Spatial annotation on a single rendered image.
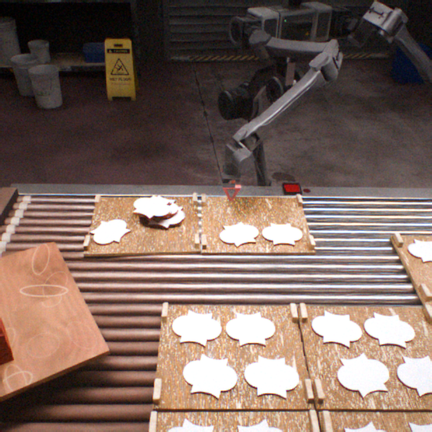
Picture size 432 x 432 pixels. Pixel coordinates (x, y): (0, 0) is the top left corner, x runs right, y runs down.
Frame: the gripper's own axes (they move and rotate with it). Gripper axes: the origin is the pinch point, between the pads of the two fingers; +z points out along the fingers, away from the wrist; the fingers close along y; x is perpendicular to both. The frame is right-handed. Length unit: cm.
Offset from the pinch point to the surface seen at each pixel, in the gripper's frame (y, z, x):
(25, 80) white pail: 336, 81, 204
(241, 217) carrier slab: -4.1, 8.9, -4.5
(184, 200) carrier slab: 6.3, 8.7, 18.5
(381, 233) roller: -10, 11, -58
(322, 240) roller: -15.3, 11.2, -34.8
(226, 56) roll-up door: 466, 93, -11
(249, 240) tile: -20.2, 7.9, -6.5
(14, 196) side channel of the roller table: 7, 8, 88
